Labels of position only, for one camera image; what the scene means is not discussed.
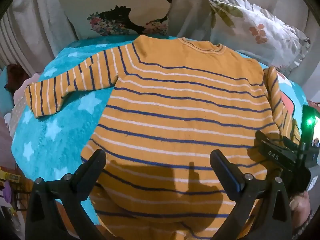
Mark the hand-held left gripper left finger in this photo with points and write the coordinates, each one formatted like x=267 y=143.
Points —
x=94 y=165

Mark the dark red cloth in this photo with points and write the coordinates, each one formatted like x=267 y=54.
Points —
x=15 y=76

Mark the purple object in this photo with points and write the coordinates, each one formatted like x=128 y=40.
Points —
x=7 y=192

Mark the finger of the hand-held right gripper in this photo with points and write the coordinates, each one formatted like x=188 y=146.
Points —
x=273 y=153
x=291 y=142

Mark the person's right hand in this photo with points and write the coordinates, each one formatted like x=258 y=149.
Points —
x=300 y=207

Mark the white leaf print pillow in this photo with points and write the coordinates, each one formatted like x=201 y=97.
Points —
x=257 y=22

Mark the yellow striped sweater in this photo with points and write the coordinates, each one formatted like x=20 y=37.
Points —
x=180 y=100

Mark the teal star printed blanket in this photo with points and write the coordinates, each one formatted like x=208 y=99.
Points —
x=62 y=110

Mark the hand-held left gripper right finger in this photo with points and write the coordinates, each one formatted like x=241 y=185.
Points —
x=230 y=180

